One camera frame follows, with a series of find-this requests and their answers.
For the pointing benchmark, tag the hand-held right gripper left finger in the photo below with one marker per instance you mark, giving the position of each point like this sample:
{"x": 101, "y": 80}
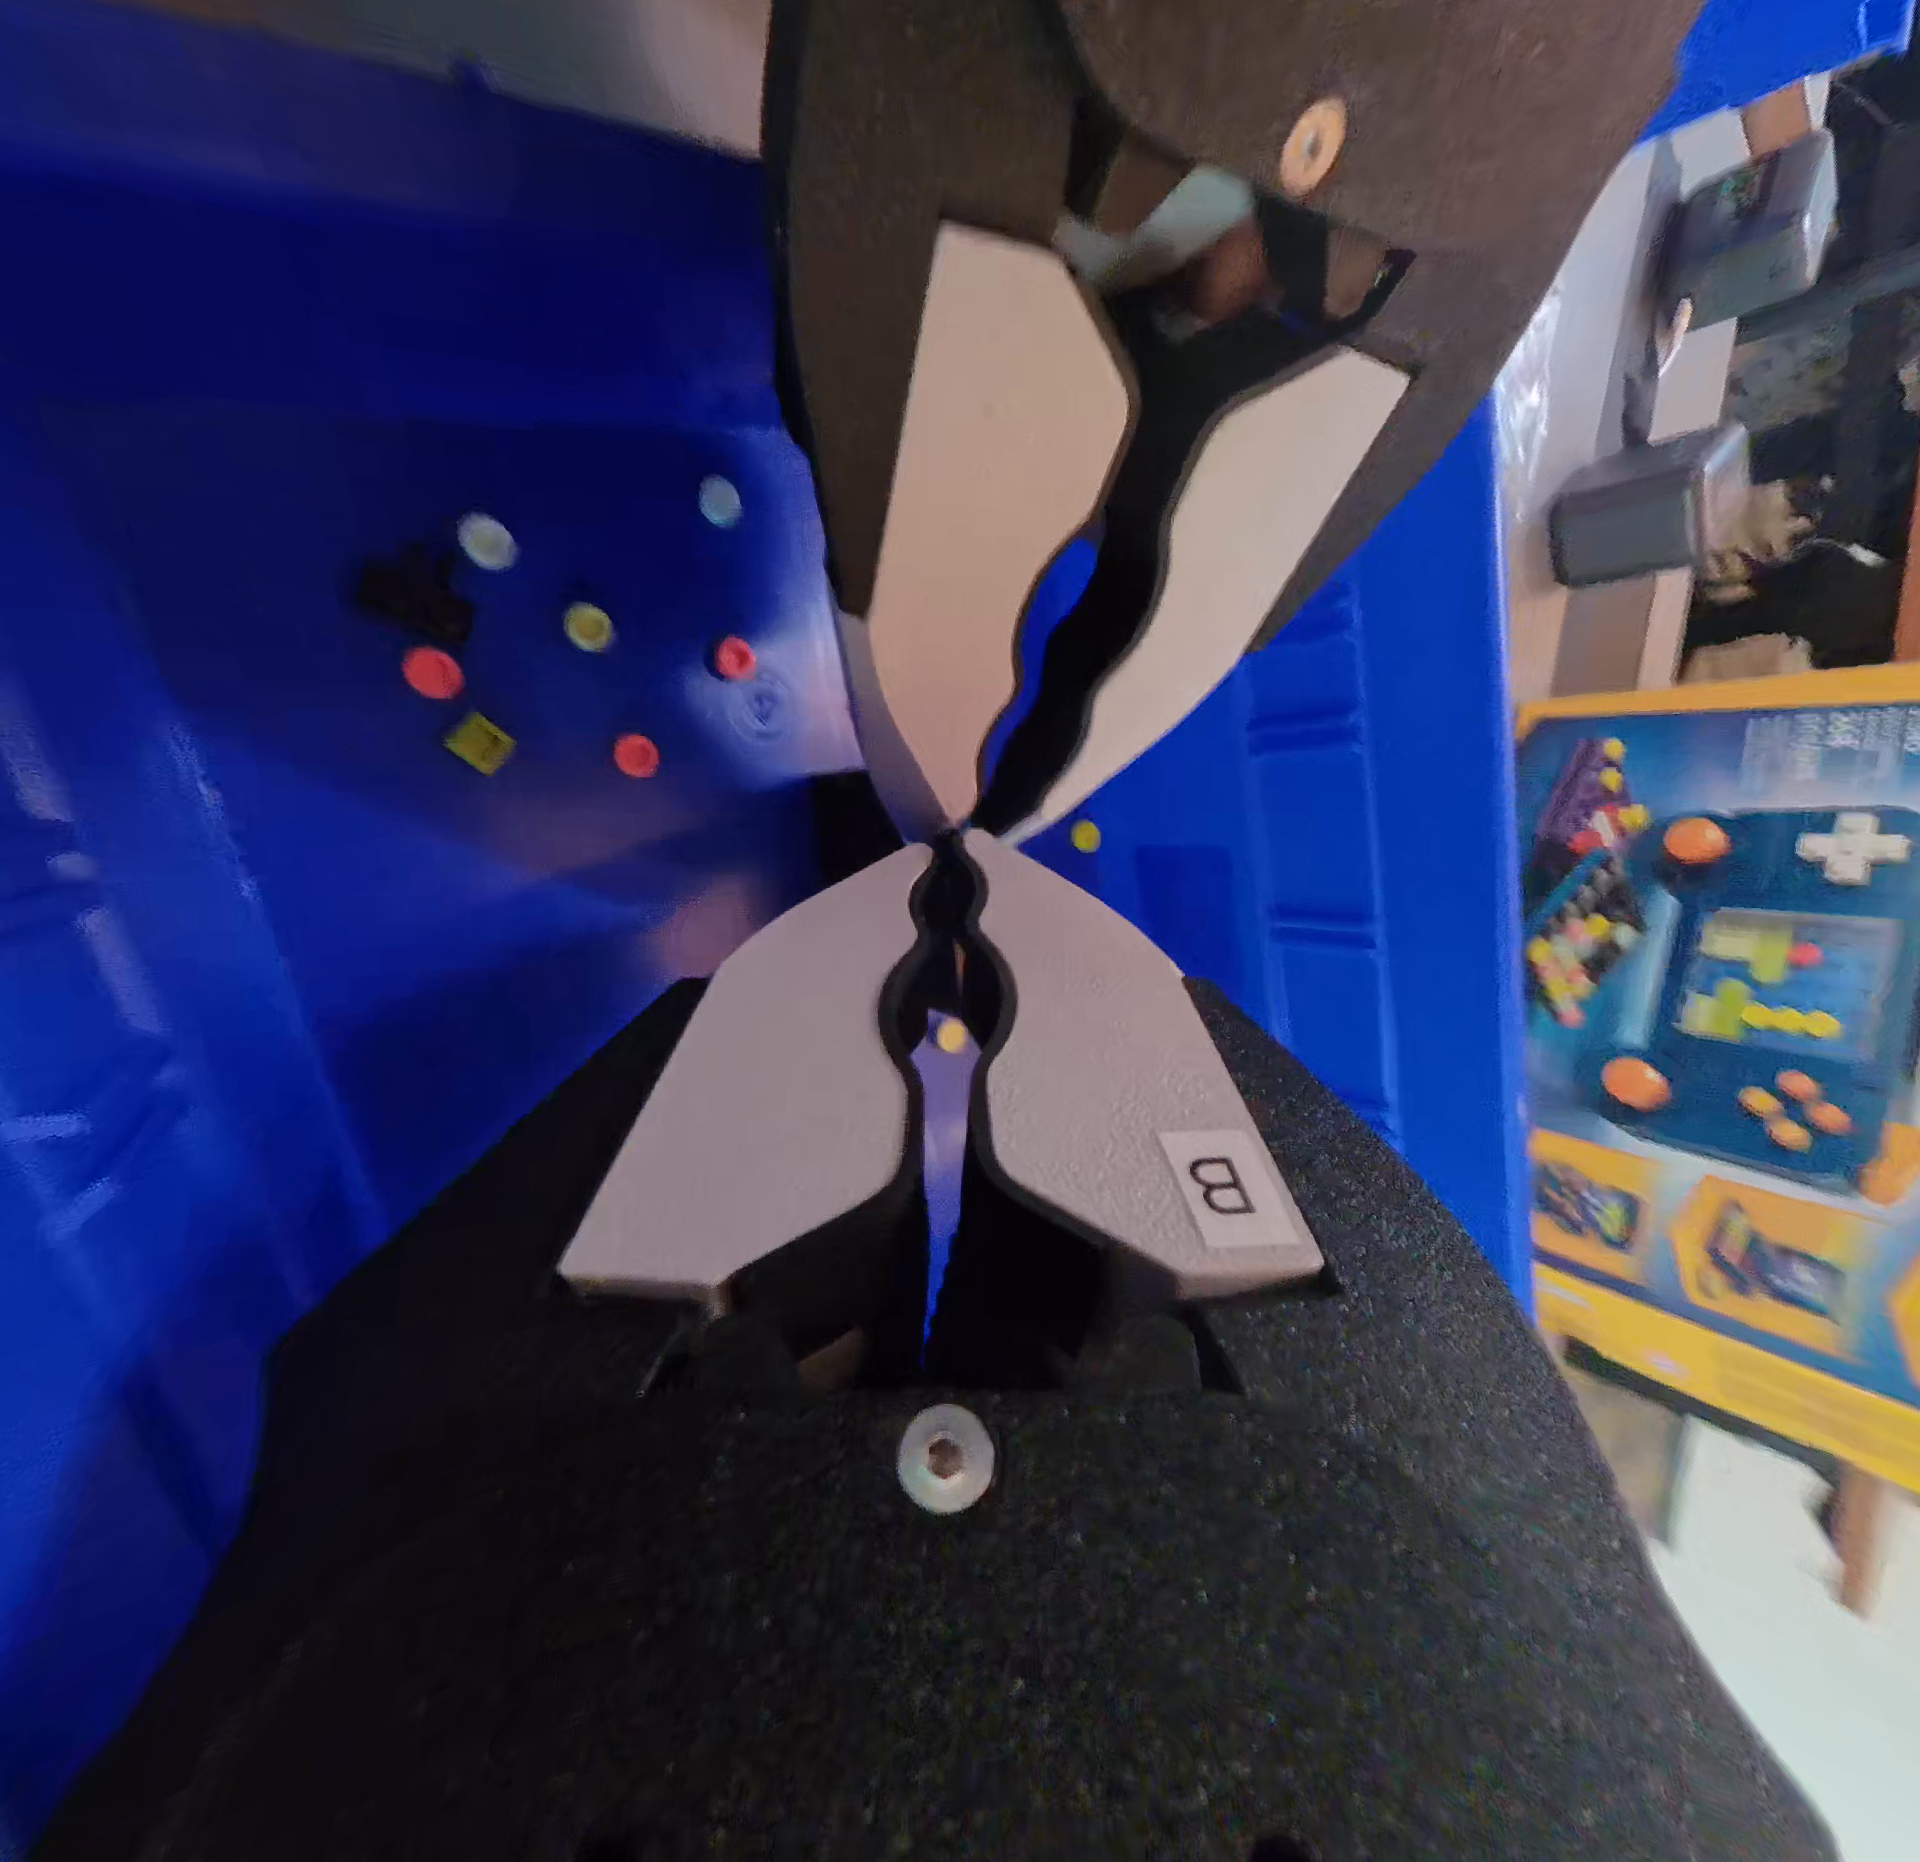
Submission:
{"x": 751, "y": 1142}

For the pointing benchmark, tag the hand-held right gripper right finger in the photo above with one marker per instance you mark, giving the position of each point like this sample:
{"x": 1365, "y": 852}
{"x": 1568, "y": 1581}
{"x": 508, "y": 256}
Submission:
{"x": 1117, "y": 1096}

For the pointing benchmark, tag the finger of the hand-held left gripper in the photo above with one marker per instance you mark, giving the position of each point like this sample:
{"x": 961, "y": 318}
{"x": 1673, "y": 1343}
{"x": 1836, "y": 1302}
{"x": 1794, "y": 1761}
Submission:
{"x": 1246, "y": 541}
{"x": 982, "y": 510}

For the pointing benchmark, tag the pale blue round toy stud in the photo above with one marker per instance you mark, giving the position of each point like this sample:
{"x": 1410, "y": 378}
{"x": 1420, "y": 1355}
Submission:
{"x": 720, "y": 500}

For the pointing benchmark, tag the red round toy stud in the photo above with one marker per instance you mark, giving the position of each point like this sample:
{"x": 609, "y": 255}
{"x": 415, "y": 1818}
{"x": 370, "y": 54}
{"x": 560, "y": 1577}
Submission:
{"x": 432, "y": 672}
{"x": 636, "y": 755}
{"x": 733, "y": 657}

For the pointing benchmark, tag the grey cylindrical device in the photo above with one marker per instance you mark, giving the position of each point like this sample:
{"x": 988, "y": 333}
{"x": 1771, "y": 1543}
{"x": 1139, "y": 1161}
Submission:
{"x": 1650, "y": 504}

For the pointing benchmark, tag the yellow round toy stud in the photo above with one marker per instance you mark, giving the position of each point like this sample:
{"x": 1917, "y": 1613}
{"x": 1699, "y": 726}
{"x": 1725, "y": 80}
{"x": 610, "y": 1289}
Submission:
{"x": 589, "y": 625}

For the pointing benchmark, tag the yellow square toy piece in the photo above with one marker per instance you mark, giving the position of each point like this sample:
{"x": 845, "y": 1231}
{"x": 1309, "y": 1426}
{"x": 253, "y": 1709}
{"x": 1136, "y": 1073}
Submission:
{"x": 478, "y": 740}

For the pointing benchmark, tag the white round toy stud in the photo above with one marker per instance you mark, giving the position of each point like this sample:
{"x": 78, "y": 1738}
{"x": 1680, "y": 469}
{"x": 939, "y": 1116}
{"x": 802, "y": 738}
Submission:
{"x": 484, "y": 540}

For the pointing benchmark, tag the blue plastic bin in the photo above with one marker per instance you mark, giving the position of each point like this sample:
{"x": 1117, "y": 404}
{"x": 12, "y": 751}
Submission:
{"x": 270, "y": 990}

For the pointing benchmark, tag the black toy piece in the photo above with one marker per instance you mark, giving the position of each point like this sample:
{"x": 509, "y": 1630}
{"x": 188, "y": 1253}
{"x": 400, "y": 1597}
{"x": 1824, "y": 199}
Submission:
{"x": 408, "y": 591}

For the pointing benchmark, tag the toy brick set box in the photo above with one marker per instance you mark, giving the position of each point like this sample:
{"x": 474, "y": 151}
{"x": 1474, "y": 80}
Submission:
{"x": 1710, "y": 1022}

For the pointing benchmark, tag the grey green box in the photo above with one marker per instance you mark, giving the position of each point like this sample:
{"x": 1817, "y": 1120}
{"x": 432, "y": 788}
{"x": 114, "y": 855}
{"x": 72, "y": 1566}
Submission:
{"x": 1755, "y": 212}

